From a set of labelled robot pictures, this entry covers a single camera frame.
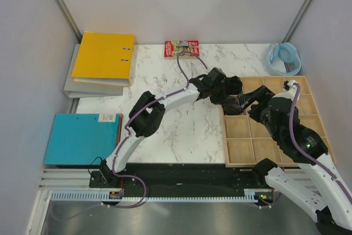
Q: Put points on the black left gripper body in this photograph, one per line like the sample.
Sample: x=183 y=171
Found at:
x=218 y=94

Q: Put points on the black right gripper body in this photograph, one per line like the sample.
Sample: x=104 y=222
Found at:
x=259 y=111

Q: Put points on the brown floral patterned tie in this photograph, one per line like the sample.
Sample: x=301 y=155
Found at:
x=232 y=105

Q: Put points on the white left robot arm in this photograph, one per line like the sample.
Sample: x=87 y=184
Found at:
x=146 y=116

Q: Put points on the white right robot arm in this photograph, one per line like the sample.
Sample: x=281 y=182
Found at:
x=330 y=207

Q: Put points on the rolled dark navy tie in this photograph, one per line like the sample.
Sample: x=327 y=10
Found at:
x=233 y=85

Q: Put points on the red illustrated book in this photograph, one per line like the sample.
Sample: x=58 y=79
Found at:
x=173 y=48

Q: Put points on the light blue headphones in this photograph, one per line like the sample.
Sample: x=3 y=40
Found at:
x=284 y=52

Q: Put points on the orange folder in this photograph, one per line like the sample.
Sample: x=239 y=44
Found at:
x=120 y=119

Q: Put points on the teal folder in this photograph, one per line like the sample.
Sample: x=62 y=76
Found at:
x=79 y=139

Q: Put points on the white slotted cable duct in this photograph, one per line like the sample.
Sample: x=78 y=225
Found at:
x=110 y=196

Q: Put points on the right aluminium frame post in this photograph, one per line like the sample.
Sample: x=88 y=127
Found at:
x=297 y=20

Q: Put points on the aluminium frame post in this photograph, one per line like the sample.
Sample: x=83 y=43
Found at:
x=69 y=19
x=297 y=20

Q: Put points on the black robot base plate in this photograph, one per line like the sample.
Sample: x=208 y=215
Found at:
x=181 y=180

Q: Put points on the yellow ring binder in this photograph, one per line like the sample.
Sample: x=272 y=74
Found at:
x=104 y=59

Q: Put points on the grey ring binder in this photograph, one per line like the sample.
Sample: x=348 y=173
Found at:
x=77 y=90

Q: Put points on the left aluminium frame post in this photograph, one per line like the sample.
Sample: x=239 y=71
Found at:
x=69 y=19

